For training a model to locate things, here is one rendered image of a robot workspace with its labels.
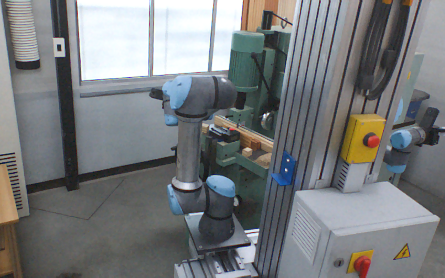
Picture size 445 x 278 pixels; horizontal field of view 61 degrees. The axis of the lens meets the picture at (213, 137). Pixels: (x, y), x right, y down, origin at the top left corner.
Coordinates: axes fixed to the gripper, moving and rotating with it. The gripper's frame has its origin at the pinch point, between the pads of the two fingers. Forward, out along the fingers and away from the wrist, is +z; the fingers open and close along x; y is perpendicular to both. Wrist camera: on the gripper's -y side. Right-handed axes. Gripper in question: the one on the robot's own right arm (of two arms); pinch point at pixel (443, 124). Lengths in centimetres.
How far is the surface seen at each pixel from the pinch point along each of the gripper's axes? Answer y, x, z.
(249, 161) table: 26, -62, -63
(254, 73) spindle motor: -17, -77, -50
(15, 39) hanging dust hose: -31, -197, -154
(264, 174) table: 30, -52, -62
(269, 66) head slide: -20, -80, -37
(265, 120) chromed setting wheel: 10, -77, -41
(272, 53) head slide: -27, -79, -37
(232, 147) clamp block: 21, -73, -67
